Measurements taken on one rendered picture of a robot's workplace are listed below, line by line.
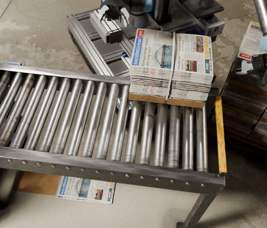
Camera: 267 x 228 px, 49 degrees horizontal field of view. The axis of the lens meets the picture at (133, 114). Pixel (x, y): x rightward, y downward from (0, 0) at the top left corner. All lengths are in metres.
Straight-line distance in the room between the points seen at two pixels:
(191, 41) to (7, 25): 2.34
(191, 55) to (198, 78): 0.13
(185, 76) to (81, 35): 1.60
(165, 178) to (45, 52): 2.06
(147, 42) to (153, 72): 0.18
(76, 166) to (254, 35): 1.32
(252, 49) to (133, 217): 1.28
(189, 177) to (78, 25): 2.01
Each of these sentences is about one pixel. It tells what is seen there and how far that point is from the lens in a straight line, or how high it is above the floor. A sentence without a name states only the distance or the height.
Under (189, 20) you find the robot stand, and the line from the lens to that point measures 2.17.
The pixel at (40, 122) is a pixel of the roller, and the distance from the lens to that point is 1.46.
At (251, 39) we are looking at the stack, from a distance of 1.96.
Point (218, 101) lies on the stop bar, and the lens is 1.55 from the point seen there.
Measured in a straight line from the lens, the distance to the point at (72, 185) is 2.14.
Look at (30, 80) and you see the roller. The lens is 1.65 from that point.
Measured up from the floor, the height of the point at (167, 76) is 1.00.
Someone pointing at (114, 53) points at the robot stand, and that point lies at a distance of 2.60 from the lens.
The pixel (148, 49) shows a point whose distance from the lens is 1.42.
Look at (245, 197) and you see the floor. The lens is 2.27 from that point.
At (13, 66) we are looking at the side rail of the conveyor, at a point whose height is 0.80.
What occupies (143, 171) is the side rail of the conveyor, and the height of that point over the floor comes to 0.80.
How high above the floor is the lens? 1.96
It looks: 53 degrees down
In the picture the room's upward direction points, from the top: 4 degrees clockwise
